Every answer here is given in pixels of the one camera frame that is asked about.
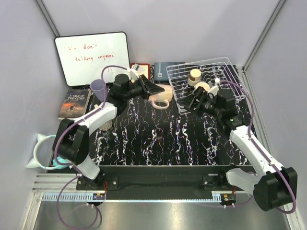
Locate dark blue book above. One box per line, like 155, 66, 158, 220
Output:
153, 62, 185, 83

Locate pink cup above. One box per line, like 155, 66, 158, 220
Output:
147, 84, 173, 110

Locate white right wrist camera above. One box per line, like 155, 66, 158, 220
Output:
209, 78, 220, 96

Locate white slotted cable duct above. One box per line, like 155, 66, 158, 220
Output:
42, 192, 106, 202

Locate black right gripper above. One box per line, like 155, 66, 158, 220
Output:
177, 86, 223, 118

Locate cream ribbed cup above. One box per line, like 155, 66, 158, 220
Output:
194, 82, 210, 92

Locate white dry-erase board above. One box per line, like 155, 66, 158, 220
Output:
55, 32, 130, 87

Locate lavender cup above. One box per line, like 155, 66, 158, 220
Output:
90, 79, 107, 102

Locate white cat-ear headphones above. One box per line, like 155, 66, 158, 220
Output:
26, 134, 69, 171

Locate white patterned mug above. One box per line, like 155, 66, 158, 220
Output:
94, 104, 114, 131

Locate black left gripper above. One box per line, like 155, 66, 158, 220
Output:
124, 75, 165, 101

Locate red and cream book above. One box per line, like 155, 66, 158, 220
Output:
130, 63, 150, 79

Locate cream and brown cup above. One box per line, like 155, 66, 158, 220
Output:
188, 69, 201, 86

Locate A Tale of Two Cities book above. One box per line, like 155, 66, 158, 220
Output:
58, 89, 91, 120

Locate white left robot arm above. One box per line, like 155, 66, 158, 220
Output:
53, 74, 165, 190

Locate white wire dish rack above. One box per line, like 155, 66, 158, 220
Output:
168, 57, 247, 106

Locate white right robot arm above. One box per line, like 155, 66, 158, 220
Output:
181, 86, 297, 214

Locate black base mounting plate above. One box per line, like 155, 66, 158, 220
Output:
76, 166, 239, 202

